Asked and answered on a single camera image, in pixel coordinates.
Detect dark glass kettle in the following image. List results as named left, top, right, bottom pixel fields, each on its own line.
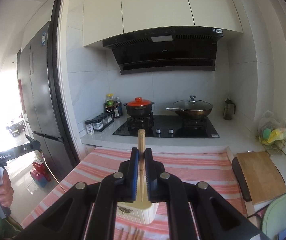
left=223, top=98, right=236, bottom=120

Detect black wok glass lid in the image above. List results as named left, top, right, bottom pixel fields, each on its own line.
left=166, top=95, right=214, bottom=120

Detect grey refrigerator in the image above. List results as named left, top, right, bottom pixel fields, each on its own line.
left=18, top=22, right=65, bottom=180

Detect cream utensil holder box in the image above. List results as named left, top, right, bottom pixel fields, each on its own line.
left=117, top=201, right=159, bottom=224

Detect wooden cutting board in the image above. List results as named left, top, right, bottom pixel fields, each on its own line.
left=236, top=151, right=286, bottom=205

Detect sauce bottles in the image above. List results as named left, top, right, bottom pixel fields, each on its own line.
left=104, top=93, right=123, bottom=119

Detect pink striped tablecloth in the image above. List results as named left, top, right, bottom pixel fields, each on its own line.
left=18, top=148, right=259, bottom=239

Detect black tray under board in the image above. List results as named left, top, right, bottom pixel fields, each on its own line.
left=231, top=157, right=251, bottom=202

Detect black pot red lid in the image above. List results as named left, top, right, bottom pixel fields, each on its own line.
left=123, top=97, right=154, bottom=118

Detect black range hood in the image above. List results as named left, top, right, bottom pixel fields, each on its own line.
left=102, top=26, right=223, bottom=75

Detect bag with yellow green items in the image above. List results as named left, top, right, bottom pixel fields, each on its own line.
left=257, top=110, right=286, bottom=156

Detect black gas stove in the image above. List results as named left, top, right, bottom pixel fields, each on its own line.
left=113, top=115, right=219, bottom=139

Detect green cutting board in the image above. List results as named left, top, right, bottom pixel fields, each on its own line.
left=262, top=194, right=286, bottom=239

